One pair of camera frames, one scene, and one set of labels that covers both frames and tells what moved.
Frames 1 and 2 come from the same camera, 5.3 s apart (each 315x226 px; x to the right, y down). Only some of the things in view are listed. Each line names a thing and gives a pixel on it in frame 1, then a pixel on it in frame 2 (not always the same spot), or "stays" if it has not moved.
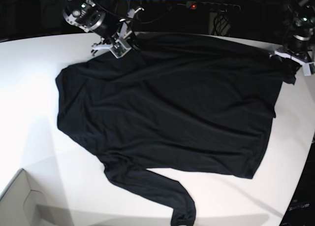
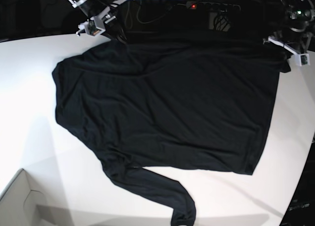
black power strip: x=213 y=6 stays
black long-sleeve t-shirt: x=187 y=102 stays
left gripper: x=123 y=45 -> x=96 y=24
